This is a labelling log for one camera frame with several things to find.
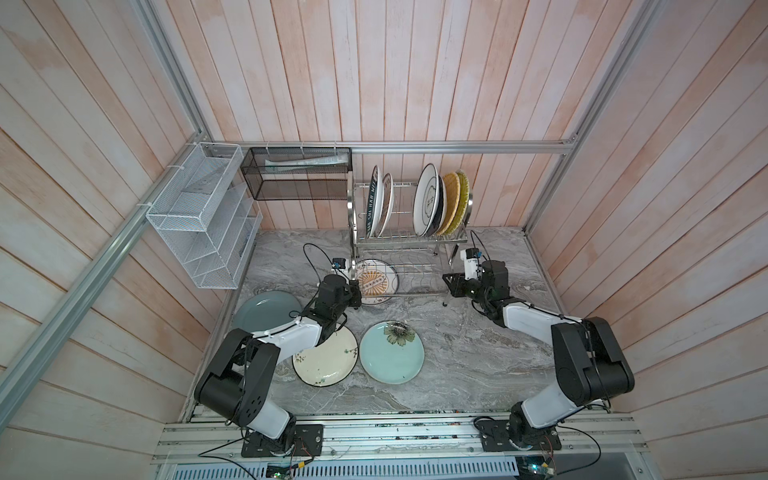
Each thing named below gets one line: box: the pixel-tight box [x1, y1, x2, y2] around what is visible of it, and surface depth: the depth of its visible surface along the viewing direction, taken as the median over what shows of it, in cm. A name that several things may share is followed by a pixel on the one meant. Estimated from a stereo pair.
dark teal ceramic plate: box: [232, 290, 303, 332], surface depth 100 cm
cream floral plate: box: [292, 325, 359, 388], surface depth 87 cm
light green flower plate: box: [359, 320, 425, 385], surface depth 90 cm
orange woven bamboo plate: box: [437, 172, 461, 236], surface depth 74 cm
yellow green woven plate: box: [444, 170, 470, 235], surface depth 74 cm
